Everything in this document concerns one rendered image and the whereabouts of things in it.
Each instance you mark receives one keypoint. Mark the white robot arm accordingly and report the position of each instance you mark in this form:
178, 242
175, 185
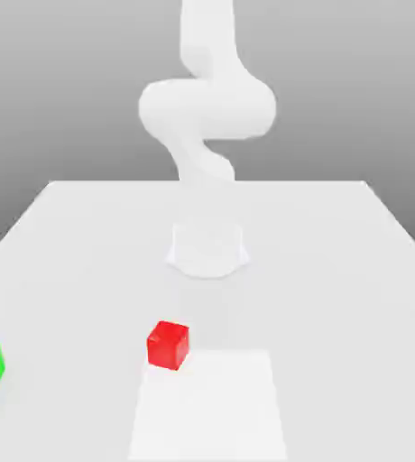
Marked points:
207, 108

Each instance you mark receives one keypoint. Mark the small red cube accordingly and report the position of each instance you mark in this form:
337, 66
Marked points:
167, 345

